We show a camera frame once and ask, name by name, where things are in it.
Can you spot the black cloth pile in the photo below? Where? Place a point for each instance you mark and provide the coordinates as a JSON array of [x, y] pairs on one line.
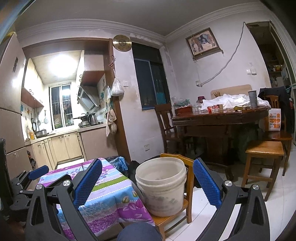
[[133, 165]]

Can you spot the blue black trash bag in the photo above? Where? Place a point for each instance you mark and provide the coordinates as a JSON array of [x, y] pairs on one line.
[[118, 162]]

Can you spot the white plastic bucket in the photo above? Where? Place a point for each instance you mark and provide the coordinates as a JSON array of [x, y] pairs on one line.
[[154, 177]]

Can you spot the dark wooden dining table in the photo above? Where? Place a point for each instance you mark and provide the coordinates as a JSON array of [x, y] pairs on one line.
[[218, 129]]

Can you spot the steel range hood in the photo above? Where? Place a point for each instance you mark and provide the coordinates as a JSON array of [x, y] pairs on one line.
[[88, 97]]

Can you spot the dark wall window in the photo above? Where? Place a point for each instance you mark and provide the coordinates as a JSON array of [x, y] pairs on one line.
[[151, 77]]

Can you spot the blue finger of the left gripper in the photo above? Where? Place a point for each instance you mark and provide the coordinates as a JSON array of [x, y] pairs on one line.
[[37, 173], [59, 181]]

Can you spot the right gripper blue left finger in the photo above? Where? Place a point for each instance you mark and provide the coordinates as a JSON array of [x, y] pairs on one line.
[[84, 182]]

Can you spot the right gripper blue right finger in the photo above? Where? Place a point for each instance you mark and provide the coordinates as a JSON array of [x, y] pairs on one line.
[[207, 183]]

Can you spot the floral striped tablecloth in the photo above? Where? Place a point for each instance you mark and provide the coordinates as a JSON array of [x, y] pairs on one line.
[[114, 199]]

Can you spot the kitchen window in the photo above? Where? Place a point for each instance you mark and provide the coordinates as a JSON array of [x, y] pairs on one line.
[[61, 106]]

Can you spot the hanging white plastic bag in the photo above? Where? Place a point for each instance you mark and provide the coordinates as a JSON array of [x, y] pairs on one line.
[[117, 89]]

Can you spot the hanging beige cloth bags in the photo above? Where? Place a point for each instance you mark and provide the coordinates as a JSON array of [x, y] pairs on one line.
[[111, 127]]

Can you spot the beige refrigerator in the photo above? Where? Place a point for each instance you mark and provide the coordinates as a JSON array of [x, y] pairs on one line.
[[11, 74]]

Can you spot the dark wooden chair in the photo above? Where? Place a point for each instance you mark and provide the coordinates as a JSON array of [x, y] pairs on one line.
[[168, 131]]

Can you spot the steel kettle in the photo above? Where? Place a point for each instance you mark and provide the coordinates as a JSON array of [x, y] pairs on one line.
[[92, 119]]

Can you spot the light wooden stool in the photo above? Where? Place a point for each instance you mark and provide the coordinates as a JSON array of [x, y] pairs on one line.
[[264, 155]]

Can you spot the yellow wooden chair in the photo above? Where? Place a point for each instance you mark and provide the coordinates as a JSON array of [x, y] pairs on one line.
[[177, 198]]

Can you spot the gold wall clock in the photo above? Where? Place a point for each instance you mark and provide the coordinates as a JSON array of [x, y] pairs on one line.
[[122, 43]]

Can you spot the white wall socket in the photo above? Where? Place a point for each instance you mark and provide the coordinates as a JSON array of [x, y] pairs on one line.
[[146, 147]]

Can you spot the beige kitchen cabinets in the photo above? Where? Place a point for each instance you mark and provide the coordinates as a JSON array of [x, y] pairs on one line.
[[83, 143]]

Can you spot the framed elephant picture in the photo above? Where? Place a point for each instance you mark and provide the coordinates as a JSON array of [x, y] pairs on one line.
[[203, 44]]

